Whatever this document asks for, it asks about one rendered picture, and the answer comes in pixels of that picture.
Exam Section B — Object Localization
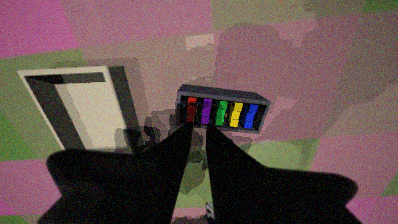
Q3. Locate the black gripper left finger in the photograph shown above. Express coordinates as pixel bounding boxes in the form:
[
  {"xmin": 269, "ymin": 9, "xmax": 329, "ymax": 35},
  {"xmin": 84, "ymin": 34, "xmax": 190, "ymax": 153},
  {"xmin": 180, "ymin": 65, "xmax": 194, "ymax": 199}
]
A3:
[{"xmin": 46, "ymin": 122, "xmax": 193, "ymax": 224}]

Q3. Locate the black fuse block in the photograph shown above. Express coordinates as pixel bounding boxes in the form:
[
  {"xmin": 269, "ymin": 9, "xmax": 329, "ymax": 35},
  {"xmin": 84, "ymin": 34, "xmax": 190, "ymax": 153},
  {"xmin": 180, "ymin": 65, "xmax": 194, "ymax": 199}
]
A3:
[{"xmin": 176, "ymin": 84, "xmax": 271, "ymax": 134}]

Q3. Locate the green fuse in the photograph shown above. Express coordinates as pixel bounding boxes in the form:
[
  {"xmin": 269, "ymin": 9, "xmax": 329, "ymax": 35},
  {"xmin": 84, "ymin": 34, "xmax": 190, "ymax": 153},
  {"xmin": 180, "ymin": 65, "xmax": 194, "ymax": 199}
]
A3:
[{"xmin": 214, "ymin": 99, "xmax": 228, "ymax": 126}]

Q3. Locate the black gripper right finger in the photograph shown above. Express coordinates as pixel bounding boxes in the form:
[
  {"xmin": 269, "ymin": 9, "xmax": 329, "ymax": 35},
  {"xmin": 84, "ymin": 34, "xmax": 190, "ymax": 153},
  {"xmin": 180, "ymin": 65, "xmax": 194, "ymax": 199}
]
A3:
[{"xmin": 206, "ymin": 124, "xmax": 358, "ymax": 224}]

